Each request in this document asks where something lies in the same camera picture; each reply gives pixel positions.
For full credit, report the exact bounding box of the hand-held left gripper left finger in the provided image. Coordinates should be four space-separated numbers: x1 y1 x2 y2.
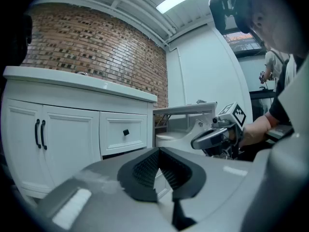
117 146 160 202

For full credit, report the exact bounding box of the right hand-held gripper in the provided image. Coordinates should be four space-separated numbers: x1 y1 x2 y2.
190 101 247 160

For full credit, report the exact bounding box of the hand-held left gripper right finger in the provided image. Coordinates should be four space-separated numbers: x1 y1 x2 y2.
159 146 207 230

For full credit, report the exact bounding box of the shallow white drawer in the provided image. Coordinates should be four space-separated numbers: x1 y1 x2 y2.
154 168 173 200

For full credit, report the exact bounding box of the person's right forearm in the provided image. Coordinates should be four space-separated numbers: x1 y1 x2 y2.
240 116 272 149

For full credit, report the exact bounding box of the tall white drawer front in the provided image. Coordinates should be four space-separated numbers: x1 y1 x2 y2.
99 112 148 157

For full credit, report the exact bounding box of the person's right hand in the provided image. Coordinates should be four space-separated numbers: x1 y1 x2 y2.
228 128 242 146

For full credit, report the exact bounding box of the white toilet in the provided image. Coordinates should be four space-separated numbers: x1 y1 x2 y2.
155 118 214 156

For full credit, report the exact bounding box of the white folding table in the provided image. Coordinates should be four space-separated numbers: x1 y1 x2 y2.
153 101 218 133

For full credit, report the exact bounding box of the black counter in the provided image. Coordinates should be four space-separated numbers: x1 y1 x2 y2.
249 87 276 122

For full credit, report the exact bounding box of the white cabinet door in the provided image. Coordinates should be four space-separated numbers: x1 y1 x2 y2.
42 104 101 186
6 99 44 189

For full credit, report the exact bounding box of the black screen device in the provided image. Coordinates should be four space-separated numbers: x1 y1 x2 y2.
264 124 295 143

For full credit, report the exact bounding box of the white vanity cabinet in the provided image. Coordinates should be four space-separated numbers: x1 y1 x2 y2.
2 65 158 200

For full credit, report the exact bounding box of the white vanity countertop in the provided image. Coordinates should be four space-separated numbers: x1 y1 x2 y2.
2 66 158 103

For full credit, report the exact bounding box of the person's head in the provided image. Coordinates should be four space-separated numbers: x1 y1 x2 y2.
248 0 309 59

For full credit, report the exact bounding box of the black bar handle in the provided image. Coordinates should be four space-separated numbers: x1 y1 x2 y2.
40 120 48 151
34 119 42 149

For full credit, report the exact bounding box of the dark wall screen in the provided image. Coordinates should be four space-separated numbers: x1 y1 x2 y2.
222 31 263 56

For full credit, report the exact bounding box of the black head-worn camera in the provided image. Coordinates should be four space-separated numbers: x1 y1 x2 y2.
209 0 252 34

